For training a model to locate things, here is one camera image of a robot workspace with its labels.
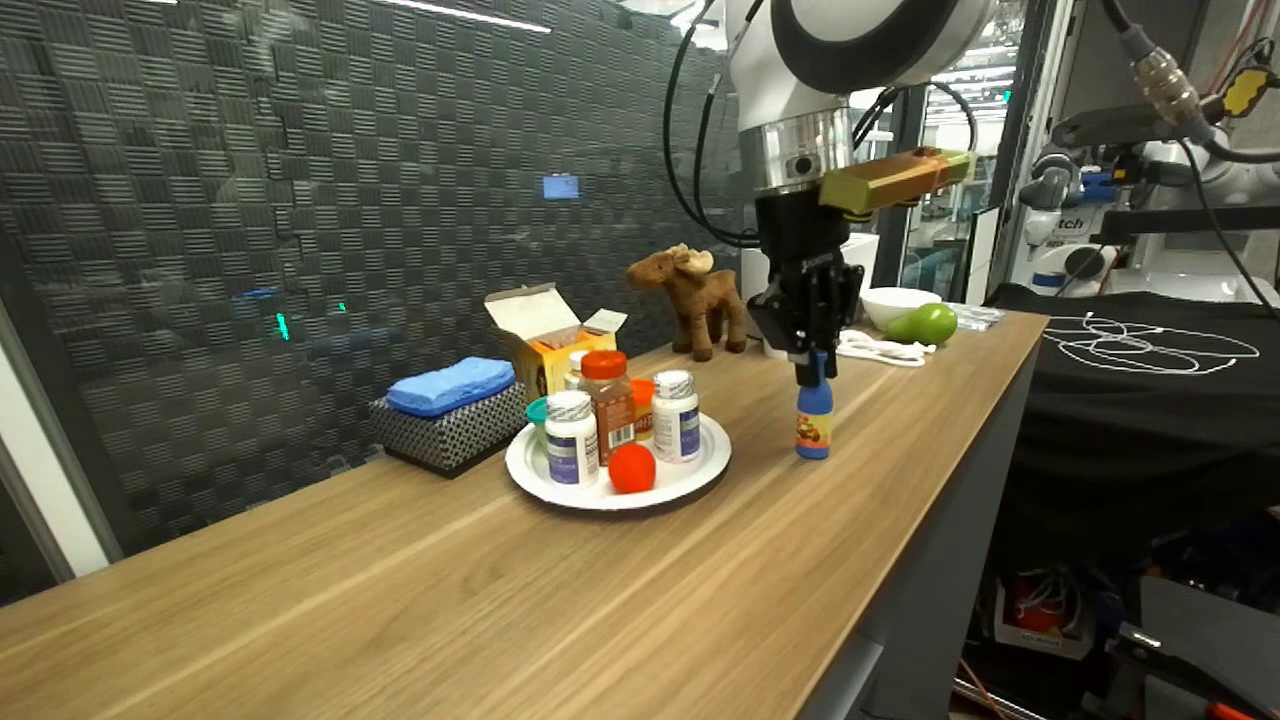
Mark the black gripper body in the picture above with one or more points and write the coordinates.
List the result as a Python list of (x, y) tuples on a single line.
[(806, 263)]

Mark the blue bowling pin bottle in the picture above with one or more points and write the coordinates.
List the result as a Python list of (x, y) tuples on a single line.
[(813, 424)]

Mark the plain white pill bottle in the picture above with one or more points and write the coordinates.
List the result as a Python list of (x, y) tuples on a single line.
[(676, 416)]

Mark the orange lid dough can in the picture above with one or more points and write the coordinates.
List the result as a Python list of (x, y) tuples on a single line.
[(644, 402)]

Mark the spice jar with red lid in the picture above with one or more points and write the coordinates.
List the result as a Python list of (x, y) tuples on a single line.
[(609, 402)]

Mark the red toy tomato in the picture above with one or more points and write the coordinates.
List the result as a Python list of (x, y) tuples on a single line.
[(633, 470)]

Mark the white pill bottle blue label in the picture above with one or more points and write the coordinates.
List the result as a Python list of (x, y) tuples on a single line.
[(568, 443)]

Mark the teal lid dough can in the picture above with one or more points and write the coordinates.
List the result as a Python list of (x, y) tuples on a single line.
[(538, 408)]

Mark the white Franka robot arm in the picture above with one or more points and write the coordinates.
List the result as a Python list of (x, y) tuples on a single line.
[(852, 45)]

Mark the white round plate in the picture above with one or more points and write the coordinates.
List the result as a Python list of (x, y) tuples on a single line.
[(685, 479)]

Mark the white mug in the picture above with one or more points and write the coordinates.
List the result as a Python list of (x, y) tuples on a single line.
[(755, 275)]

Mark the white bowl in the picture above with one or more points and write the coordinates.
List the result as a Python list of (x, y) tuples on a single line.
[(898, 304)]

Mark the dark metal pillar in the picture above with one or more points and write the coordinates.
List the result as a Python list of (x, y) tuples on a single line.
[(909, 246)]

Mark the green fruit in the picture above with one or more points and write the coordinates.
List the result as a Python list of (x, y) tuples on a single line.
[(930, 327)]

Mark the brown moose plush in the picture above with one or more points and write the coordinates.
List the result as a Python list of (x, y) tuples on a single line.
[(700, 300)]

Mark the small clear packet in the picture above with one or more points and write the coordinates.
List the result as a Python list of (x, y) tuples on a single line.
[(979, 319)]

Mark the blue tape strip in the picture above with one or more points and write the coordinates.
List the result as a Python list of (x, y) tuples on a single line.
[(562, 187)]

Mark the open yellow cardboard box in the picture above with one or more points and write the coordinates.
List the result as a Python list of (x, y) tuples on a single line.
[(547, 335)]

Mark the black table cloth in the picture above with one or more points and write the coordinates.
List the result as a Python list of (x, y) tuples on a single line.
[(1144, 404)]

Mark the red and white box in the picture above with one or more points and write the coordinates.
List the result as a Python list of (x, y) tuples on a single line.
[(1041, 619)]

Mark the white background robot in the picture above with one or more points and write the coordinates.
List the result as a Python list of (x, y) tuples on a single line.
[(1203, 164)]

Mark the green tape piece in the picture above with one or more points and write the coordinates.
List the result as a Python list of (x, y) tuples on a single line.
[(342, 311)]

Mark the yellow black clamp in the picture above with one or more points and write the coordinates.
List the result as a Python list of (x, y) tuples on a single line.
[(1247, 90)]

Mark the yellow wrist camera box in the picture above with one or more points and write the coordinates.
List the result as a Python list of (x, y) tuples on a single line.
[(895, 180)]

